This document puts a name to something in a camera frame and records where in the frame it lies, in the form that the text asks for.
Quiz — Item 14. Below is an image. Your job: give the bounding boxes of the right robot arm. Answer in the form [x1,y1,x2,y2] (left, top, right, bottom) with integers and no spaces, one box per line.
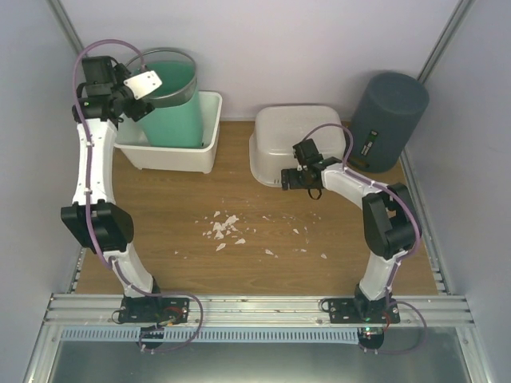
[281,139,421,323]

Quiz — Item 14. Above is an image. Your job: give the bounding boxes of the right aluminium frame post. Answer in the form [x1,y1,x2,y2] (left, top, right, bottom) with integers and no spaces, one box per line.
[417,0,476,85]

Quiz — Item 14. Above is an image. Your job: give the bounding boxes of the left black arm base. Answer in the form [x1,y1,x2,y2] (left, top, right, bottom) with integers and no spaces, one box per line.
[111,297,190,326]

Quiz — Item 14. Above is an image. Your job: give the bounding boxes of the left aluminium frame post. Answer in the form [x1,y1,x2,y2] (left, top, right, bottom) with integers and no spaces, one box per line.
[46,0,84,54]

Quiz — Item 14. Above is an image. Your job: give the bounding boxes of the white debris pile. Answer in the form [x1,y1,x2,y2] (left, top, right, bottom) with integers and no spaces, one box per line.
[201,210,247,252]

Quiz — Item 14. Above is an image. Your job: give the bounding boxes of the dark grey round bin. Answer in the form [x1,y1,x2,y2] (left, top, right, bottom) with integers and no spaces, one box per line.
[349,72,430,173]

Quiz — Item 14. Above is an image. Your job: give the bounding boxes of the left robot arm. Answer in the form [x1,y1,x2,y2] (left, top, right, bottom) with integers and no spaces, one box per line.
[61,56,164,322]

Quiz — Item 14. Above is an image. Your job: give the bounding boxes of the green plastic bin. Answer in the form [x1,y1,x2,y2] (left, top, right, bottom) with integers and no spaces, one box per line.
[135,59,205,149]

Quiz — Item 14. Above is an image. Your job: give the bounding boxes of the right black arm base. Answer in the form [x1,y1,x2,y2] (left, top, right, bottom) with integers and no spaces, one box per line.
[319,295,401,324]

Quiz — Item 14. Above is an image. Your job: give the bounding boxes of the silver wire mesh bin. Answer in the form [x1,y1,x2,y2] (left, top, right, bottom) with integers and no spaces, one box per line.
[135,48,197,109]

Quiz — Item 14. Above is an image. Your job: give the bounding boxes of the translucent white wash basin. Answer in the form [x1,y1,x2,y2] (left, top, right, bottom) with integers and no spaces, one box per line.
[249,105,346,188]

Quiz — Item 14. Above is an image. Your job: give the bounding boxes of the white rectangular tub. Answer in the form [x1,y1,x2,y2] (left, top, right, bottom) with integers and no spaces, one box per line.
[115,91,223,174]

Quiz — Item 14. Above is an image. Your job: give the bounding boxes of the aluminium frame post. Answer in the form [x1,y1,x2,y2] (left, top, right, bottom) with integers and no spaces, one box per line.
[417,0,476,85]
[46,0,84,54]

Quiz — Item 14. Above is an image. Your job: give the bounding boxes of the grey slotted cable duct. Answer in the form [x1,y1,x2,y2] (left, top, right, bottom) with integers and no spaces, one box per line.
[61,326,358,345]

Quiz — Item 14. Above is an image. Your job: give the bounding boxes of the aluminium front rail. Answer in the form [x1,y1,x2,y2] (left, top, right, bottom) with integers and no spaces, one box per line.
[43,294,475,327]

